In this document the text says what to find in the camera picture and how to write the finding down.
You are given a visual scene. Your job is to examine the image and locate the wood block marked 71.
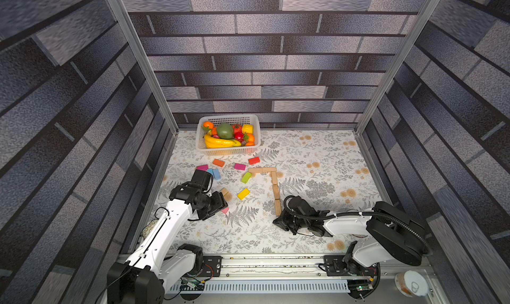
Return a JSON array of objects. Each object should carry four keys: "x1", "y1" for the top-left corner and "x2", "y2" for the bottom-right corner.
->
[{"x1": 272, "y1": 184, "x2": 280, "y2": 200}]

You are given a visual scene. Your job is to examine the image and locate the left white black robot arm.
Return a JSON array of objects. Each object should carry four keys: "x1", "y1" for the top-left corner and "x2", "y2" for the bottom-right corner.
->
[{"x1": 96, "y1": 170, "x2": 228, "y2": 303}]

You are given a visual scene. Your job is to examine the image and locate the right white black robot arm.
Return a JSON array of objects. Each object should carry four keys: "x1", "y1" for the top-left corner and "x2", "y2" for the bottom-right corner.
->
[{"x1": 273, "y1": 196, "x2": 432, "y2": 277}]

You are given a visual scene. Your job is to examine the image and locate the yellow block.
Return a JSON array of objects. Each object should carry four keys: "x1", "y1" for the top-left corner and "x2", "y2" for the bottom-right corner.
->
[{"x1": 237, "y1": 188, "x2": 250, "y2": 200}]

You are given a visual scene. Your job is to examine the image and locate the purple block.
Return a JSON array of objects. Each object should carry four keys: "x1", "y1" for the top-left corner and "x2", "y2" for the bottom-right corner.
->
[{"x1": 196, "y1": 165, "x2": 209, "y2": 171}]

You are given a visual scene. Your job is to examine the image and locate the orange block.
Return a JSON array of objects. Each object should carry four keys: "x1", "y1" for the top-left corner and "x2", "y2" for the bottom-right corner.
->
[{"x1": 212, "y1": 159, "x2": 225, "y2": 167}]

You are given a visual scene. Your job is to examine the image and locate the green block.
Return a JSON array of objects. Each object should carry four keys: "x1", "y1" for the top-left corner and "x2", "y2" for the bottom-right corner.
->
[{"x1": 241, "y1": 172, "x2": 252, "y2": 184}]

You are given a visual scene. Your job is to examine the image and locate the magenta block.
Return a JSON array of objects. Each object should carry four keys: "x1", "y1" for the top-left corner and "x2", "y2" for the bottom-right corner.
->
[{"x1": 234, "y1": 163, "x2": 247, "y2": 171}]

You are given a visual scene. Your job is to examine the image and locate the yellow toy banana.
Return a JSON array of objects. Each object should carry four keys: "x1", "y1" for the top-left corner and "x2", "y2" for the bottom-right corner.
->
[{"x1": 204, "y1": 134, "x2": 241, "y2": 149}]

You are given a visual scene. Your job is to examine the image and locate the red block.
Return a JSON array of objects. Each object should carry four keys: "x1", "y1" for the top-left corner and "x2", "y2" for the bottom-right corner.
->
[{"x1": 248, "y1": 157, "x2": 260, "y2": 165}]

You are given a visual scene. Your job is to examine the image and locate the patterned ceramic bowl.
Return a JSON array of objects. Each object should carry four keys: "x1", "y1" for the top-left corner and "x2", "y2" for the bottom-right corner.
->
[{"x1": 142, "y1": 219, "x2": 158, "y2": 239}]

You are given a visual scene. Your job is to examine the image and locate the white plastic basket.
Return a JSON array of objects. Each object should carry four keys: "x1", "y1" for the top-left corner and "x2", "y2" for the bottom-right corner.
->
[{"x1": 195, "y1": 114, "x2": 262, "y2": 156}]

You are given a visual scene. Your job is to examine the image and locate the red toy fruit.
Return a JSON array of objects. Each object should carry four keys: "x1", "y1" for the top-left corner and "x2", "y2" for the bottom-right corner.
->
[{"x1": 232, "y1": 124, "x2": 244, "y2": 142}]

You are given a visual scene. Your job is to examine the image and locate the green toy mango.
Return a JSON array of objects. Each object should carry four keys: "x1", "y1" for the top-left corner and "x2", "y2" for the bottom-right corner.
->
[{"x1": 216, "y1": 123, "x2": 233, "y2": 139}]

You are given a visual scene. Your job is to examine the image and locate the orange toy fruit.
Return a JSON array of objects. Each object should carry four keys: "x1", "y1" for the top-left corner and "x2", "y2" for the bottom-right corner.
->
[{"x1": 202, "y1": 122, "x2": 215, "y2": 132}]

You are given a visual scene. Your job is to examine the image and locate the yellow toy pepper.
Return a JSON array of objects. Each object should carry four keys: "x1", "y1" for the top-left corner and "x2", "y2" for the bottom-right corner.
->
[{"x1": 242, "y1": 124, "x2": 254, "y2": 134}]

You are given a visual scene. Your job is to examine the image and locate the white lidded cup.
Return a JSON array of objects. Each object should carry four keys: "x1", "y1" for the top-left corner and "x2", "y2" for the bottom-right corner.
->
[{"x1": 394, "y1": 270, "x2": 429, "y2": 297}]

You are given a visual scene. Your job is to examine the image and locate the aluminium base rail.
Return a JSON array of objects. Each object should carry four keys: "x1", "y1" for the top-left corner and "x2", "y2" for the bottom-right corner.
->
[{"x1": 104, "y1": 253, "x2": 443, "y2": 304}]

